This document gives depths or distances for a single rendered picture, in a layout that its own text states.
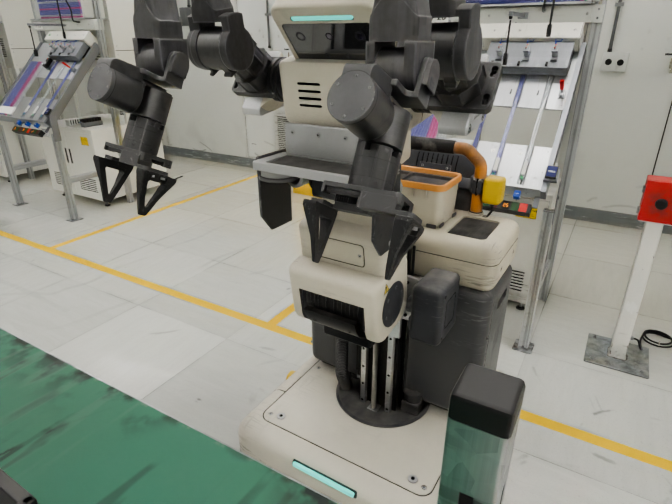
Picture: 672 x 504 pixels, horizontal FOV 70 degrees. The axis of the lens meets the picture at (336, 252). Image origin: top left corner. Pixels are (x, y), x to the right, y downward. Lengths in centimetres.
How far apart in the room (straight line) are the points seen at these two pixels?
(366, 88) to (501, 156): 161
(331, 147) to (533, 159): 129
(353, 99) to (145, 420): 37
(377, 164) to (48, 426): 42
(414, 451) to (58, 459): 102
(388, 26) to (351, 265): 54
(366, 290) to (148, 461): 63
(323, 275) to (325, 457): 52
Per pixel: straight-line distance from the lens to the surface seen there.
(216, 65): 98
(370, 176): 57
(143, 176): 82
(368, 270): 100
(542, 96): 226
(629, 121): 392
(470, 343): 129
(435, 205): 122
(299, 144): 97
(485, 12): 249
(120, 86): 83
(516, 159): 210
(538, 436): 190
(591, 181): 400
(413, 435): 139
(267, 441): 140
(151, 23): 88
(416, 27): 61
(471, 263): 119
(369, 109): 52
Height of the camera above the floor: 125
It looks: 24 degrees down
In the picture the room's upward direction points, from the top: straight up
